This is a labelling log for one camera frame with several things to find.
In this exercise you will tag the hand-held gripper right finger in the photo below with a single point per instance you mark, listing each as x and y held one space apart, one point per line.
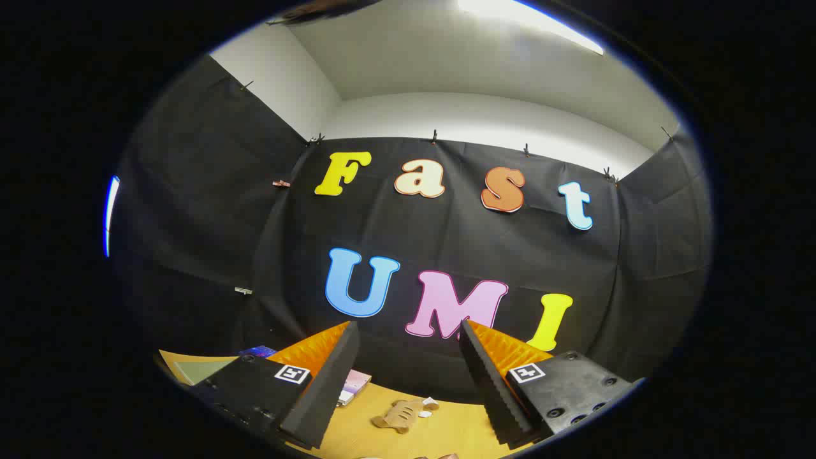
491 389

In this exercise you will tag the pink cover book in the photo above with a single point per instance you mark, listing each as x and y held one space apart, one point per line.
354 382

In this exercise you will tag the brown plush toy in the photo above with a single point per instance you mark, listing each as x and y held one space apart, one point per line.
398 415

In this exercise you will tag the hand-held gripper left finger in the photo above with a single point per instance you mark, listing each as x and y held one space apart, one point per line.
328 389

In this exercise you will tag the blue cover book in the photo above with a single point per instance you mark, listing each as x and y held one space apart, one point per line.
258 351

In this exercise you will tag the green fabric storage box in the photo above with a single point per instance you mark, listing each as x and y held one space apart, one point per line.
191 370

